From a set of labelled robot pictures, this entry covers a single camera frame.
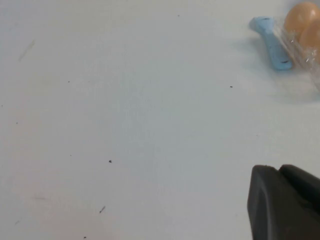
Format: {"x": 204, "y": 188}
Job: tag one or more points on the light blue plastic fork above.
{"x": 272, "y": 42}

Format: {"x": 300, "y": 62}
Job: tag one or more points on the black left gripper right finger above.
{"x": 302, "y": 180}

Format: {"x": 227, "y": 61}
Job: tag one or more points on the clear plastic egg tray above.
{"x": 300, "y": 58}

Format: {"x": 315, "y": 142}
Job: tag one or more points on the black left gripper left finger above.
{"x": 275, "y": 210}

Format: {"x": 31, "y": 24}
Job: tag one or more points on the orange plastic egg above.
{"x": 312, "y": 35}
{"x": 298, "y": 17}

